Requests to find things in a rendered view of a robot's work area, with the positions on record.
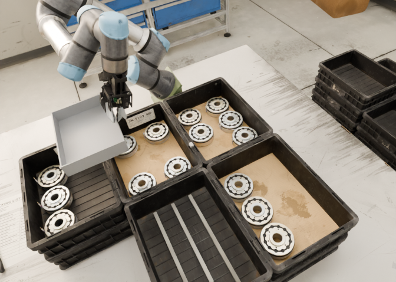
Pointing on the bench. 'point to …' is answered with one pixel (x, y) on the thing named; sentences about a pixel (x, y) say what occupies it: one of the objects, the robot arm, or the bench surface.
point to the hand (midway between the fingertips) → (115, 117)
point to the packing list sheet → (13, 232)
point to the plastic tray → (86, 135)
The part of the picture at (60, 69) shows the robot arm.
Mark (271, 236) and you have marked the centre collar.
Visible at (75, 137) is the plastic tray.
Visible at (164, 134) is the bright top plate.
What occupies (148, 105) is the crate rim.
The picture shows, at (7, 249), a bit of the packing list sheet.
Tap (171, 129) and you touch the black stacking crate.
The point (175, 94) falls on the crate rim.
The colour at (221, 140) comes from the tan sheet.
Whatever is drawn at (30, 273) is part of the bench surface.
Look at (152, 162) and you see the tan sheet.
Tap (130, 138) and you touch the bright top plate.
